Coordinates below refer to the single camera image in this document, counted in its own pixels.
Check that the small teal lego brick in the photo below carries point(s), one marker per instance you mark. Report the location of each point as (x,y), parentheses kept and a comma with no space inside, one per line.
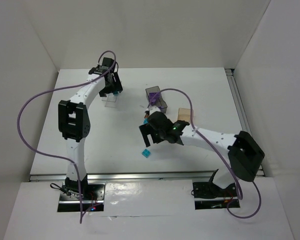
(146,153)

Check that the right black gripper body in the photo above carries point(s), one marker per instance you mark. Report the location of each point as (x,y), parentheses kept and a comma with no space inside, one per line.
(147,128)

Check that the dark smoky plastic container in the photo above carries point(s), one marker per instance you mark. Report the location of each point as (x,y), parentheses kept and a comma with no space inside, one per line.
(160,100)

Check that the purple oval lego piece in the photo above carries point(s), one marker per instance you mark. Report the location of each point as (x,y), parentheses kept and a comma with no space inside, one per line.
(153,101)

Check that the orange translucent plastic container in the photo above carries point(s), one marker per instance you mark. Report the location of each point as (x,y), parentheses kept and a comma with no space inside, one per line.
(185,114)

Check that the clear plastic container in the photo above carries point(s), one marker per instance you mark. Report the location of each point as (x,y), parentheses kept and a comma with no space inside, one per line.
(110,100)

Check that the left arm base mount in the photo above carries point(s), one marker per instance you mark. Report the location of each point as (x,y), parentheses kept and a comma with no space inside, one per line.
(69,201)

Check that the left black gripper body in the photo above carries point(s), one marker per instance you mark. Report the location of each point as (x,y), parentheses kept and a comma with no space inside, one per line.
(114,86)

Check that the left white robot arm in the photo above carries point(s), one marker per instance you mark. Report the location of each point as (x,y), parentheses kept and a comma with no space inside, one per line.
(74,122)

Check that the aluminium front rail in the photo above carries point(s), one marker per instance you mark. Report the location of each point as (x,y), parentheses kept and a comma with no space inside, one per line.
(128,176)

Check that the teal long lego brick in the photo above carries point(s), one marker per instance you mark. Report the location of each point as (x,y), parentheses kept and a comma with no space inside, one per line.
(145,121)

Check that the aluminium side rail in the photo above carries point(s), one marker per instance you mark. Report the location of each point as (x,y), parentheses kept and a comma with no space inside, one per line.
(245,120)

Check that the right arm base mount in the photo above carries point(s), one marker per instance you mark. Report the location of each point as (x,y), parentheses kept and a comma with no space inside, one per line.
(208,196)

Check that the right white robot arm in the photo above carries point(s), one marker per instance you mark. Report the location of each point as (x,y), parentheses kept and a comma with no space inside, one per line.
(222,144)

